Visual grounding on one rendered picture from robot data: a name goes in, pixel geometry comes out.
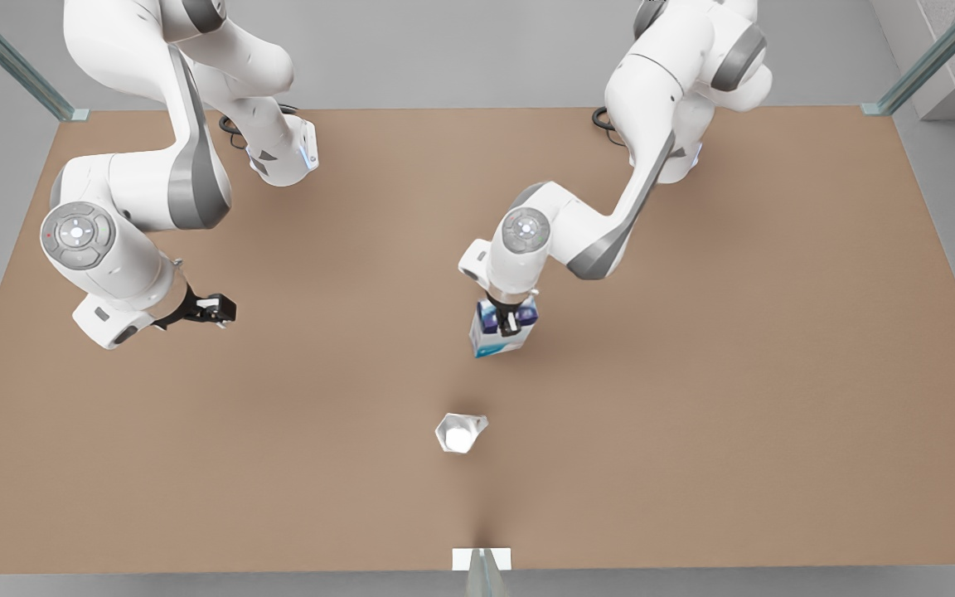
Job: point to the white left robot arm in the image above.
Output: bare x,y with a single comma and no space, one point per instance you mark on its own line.
652,99

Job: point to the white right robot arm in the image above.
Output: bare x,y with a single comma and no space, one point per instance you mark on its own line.
146,182

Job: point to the white angular cup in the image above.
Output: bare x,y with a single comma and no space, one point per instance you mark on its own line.
459,433

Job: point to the blue and white carton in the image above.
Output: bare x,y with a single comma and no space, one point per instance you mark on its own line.
501,330

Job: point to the silver frame post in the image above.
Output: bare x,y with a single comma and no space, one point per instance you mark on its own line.
929,58
17,62
482,570

